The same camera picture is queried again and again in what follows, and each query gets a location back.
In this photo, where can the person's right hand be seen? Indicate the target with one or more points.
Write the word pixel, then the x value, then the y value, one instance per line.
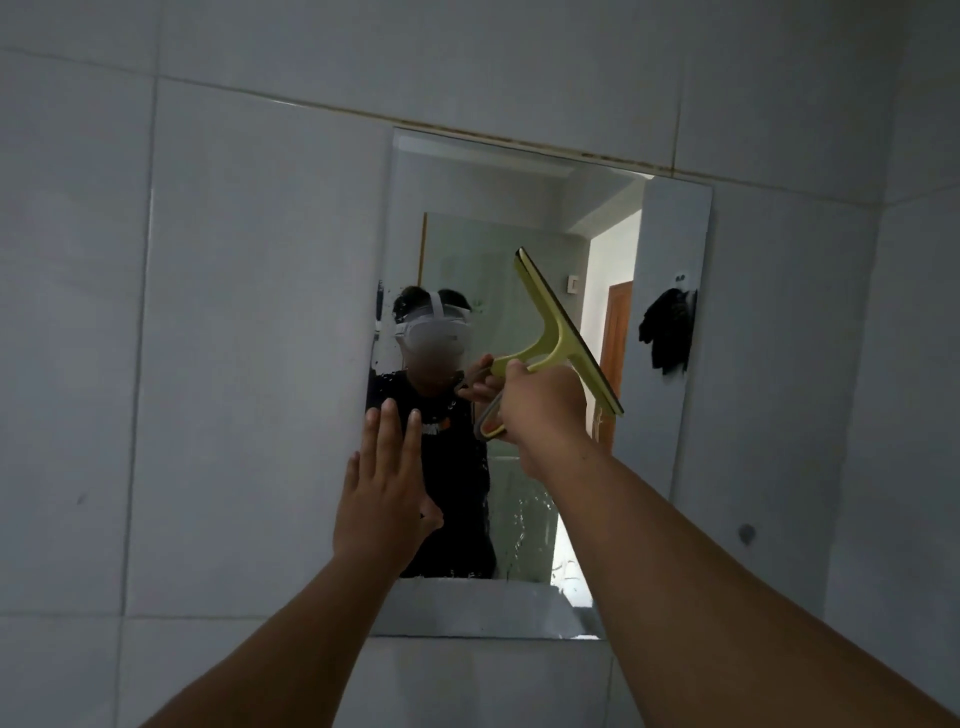
pixel 544 412

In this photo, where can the person's left hand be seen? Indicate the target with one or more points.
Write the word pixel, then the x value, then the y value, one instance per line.
pixel 382 510

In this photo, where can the person's right fingers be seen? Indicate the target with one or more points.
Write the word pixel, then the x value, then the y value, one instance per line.
pixel 510 397

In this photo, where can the person's left little finger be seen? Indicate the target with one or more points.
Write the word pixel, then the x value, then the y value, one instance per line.
pixel 350 476

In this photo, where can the person's left thumb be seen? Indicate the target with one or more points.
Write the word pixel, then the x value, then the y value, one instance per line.
pixel 432 517

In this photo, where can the person's left middle finger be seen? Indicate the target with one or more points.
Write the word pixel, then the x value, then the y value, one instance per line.
pixel 390 439

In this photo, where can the yellow-green window squeegee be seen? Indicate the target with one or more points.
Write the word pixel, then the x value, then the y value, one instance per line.
pixel 553 339

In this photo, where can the person's right forearm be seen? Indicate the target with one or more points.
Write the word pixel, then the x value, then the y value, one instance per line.
pixel 675 600

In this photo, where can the person's left forearm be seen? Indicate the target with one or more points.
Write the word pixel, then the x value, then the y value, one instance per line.
pixel 292 652

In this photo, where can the frameless wall mirror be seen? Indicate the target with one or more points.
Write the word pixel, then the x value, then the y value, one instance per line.
pixel 517 225

